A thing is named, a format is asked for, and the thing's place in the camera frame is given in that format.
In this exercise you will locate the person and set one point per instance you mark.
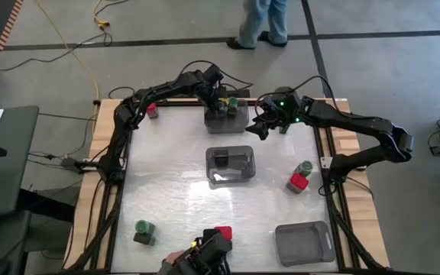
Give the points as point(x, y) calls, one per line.
point(262, 19)

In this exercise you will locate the red lid spice tin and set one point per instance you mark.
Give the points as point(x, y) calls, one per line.
point(152, 110)
point(299, 182)
point(224, 231)

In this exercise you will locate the grey translucent plastic bin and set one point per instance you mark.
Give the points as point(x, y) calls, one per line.
point(239, 124)
point(300, 244)
point(239, 168)

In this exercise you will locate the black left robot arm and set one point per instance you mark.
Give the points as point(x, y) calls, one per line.
point(122, 126)

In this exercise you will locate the black aluminium table frame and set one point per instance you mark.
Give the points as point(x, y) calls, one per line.
point(266, 103)

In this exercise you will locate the grey side desk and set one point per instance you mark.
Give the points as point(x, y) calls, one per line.
point(10, 172)

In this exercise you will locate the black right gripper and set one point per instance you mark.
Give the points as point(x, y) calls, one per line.
point(285, 109)

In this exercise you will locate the black handheld device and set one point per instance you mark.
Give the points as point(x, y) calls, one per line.
point(208, 252)

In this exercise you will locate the person's hand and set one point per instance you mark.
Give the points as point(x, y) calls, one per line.
point(172, 257)

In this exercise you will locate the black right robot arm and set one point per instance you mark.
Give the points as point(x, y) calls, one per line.
point(357, 122)

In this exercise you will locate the silver metal bracket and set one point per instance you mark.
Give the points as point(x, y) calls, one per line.
point(326, 162)

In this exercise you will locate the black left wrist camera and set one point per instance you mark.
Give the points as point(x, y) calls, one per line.
point(214, 74)

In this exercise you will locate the light wooden table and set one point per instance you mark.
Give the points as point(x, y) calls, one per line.
point(359, 206)

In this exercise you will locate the grey power brick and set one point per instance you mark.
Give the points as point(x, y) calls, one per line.
point(71, 164)

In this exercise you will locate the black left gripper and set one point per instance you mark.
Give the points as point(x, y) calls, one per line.
point(214, 97)

